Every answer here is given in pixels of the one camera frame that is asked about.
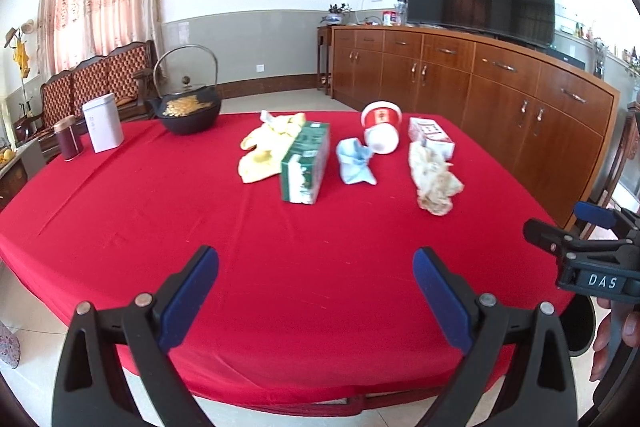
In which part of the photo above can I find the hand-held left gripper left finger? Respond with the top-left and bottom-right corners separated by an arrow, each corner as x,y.
52,245 -> 220,427

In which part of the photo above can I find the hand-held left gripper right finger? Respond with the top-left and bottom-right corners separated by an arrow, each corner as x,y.
412,247 -> 593,427

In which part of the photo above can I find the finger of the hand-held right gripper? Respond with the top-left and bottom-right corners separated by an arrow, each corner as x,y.
574,202 -> 640,238
523,218 -> 636,259

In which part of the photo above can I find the black plastic bucket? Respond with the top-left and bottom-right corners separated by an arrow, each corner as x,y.
562,294 -> 597,357

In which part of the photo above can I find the beige plastic bag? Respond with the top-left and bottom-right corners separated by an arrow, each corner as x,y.
408,142 -> 464,215

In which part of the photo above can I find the red white small box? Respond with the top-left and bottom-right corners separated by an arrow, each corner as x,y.
408,117 -> 456,159

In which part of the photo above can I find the light blue face mask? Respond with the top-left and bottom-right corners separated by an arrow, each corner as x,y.
336,137 -> 377,186

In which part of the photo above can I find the yellow cloth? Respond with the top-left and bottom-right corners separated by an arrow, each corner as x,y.
238,111 -> 307,184

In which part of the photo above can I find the green white carton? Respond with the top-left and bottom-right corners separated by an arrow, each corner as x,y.
279,122 -> 331,205

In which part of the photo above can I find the red white paper cup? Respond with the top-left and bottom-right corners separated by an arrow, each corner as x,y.
360,101 -> 404,155

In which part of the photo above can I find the person's right hand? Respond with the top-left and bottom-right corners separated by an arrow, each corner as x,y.
590,297 -> 640,383

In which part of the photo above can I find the carved wooden stand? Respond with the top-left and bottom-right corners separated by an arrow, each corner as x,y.
582,101 -> 640,240

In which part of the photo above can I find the red tablecloth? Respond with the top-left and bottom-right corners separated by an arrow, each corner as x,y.
0,109 -> 576,408

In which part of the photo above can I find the glass vase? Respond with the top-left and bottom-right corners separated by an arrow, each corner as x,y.
592,42 -> 608,80

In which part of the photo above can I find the long wooden sideboard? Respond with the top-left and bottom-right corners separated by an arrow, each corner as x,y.
330,24 -> 621,228

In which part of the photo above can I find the black cast iron teapot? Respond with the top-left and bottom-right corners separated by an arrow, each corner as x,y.
146,45 -> 222,136

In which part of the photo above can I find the row of cosmetic bottles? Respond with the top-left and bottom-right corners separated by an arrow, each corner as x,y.
570,19 -> 640,72

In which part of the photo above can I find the floral ceramic stool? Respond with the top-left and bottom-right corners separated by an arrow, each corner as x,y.
0,321 -> 22,369

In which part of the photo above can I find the white tin box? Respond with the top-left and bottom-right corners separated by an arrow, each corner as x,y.
82,93 -> 125,154

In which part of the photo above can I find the dark red canister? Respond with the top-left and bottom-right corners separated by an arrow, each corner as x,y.
53,117 -> 84,162

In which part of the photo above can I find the grey side table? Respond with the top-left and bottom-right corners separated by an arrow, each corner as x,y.
0,139 -> 48,210

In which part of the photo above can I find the wooden upholstered bench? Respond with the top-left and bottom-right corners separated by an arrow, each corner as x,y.
12,39 -> 158,158

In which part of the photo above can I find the small wooden side table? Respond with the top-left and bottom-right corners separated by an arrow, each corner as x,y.
317,25 -> 335,96

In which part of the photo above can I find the wooden coat rack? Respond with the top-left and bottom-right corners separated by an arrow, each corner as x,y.
4,19 -> 38,128

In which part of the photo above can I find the small dark potted plant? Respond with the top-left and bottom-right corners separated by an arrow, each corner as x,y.
321,3 -> 353,25

